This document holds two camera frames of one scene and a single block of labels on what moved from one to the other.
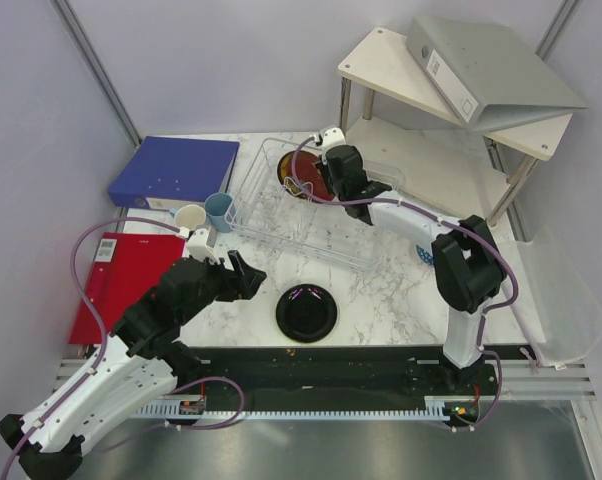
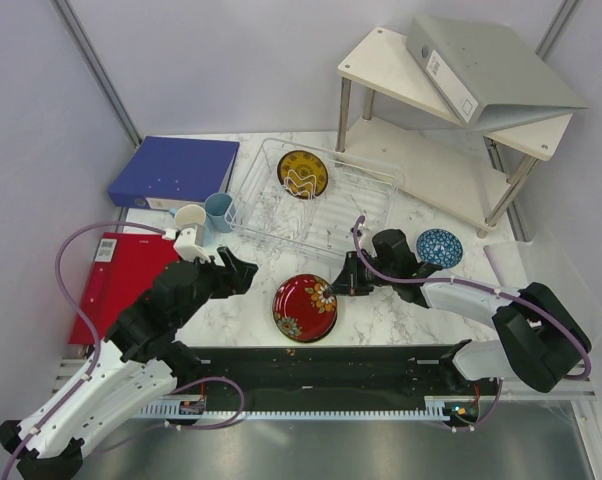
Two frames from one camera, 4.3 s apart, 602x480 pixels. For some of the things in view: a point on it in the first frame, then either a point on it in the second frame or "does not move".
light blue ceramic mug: (189, 215) does not move
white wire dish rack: (260, 206) does not move
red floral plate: (309, 170) → (304, 308)
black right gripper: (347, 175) → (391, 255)
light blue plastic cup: (220, 210) does not move
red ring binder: (126, 269) does not move
